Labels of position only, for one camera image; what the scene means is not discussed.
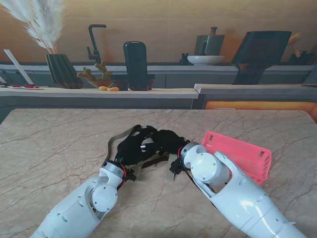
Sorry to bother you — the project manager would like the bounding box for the dark angled range hood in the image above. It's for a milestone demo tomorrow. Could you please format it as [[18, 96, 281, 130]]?
[[231, 31, 292, 85]]

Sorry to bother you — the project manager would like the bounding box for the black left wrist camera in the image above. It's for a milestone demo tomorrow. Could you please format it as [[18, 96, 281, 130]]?
[[125, 167, 138, 181]]

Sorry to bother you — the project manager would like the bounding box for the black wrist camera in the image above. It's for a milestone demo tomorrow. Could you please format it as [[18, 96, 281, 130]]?
[[169, 158, 185, 176], [125, 167, 138, 181]]

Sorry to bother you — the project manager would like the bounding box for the red black left arm cable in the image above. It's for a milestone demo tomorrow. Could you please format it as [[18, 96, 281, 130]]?
[[116, 162, 128, 190]]

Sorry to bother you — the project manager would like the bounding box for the grey kitchen counter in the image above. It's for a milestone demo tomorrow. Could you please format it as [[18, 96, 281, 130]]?
[[0, 60, 317, 117]]

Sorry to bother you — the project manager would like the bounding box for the yellow kitchen utensil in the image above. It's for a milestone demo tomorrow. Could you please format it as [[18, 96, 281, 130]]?
[[287, 31, 303, 57]]

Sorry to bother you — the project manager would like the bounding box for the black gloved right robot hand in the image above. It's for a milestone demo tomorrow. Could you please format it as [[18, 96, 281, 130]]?
[[152, 129, 191, 159]]

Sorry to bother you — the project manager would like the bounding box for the dark ribbed vase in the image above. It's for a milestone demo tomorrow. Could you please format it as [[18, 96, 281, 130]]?
[[46, 54, 84, 89]]

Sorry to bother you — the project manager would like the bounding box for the red black arm cable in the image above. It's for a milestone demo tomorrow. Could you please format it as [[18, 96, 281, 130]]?
[[177, 146, 196, 184], [116, 162, 128, 190]]

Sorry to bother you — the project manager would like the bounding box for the white ceramic bowl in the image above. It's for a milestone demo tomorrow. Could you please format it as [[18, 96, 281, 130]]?
[[187, 55, 225, 66]]

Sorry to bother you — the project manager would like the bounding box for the black kitchen faucet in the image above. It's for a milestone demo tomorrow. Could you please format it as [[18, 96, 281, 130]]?
[[86, 24, 107, 64]]

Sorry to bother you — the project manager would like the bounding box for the dark blue rounded container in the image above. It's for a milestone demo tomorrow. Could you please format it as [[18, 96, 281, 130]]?
[[123, 41, 149, 87]]

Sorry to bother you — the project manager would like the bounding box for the beige woven belt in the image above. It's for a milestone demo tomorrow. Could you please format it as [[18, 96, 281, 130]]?
[[140, 137, 156, 150], [107, 132, 177, 182]]

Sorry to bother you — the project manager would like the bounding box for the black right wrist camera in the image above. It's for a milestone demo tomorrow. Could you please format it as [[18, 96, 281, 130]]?
[[169, 158, 185, 176]]

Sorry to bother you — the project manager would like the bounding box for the white pampas grass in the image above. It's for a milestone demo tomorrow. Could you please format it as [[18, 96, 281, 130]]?
[[0, 0, 64, 55]]

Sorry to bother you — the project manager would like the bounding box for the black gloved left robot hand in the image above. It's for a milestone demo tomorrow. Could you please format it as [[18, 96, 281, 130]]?
[[115, 125, 159, 167]]

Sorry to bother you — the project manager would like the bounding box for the plate with red slices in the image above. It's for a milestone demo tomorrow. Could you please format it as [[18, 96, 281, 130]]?
[[7, 84, 45, 90]]

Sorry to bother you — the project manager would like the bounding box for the grey lidded jar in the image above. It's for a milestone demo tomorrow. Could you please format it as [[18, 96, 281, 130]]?
[[194, 26, 226, 57]]

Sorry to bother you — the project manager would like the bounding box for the white leaning board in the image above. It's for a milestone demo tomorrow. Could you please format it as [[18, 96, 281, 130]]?
[[3, 49, 35, 85]]

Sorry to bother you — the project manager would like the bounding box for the yellow brown cactus plant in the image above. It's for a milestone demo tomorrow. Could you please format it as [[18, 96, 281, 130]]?
[[76, 60, 114, 89]]

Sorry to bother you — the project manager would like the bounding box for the pink plastic storage basket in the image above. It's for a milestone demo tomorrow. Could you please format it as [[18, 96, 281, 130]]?
[[202, 131, 272, 185]]

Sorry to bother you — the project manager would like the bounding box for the dark brown woven belt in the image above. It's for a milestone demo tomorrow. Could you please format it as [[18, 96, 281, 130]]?
[[137, 153, 172, 170]]

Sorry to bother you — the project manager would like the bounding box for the dark utensil holder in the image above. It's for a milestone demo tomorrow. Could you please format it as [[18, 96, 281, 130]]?
[[288, 51, 315, 65]]

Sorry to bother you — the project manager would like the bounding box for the small black holder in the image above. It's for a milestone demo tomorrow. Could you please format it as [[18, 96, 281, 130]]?
[[180, 52, 193, 65]]

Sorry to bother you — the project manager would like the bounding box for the red black right arm cable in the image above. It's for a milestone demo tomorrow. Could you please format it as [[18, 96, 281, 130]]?
[[177, 146, 196, 184]]

